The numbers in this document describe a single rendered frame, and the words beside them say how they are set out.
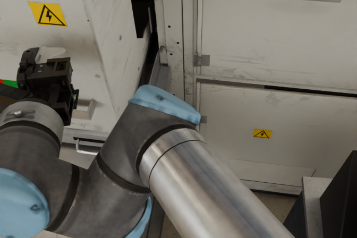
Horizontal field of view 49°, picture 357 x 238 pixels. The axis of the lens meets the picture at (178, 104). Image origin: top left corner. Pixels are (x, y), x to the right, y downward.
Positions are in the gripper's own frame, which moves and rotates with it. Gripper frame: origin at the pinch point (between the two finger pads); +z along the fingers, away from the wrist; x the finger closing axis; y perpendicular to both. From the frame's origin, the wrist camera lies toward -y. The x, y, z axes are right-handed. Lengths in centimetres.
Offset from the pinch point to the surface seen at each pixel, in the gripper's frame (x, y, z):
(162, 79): -31.0, 22.4, 29.8
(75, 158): -36.9, -2.7, 7.6
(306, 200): -50, 57, -5
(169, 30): -15.1, 25.7, 30.6
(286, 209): -116, 73, 38
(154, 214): -100, 13, 32
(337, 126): -53, 78, 24
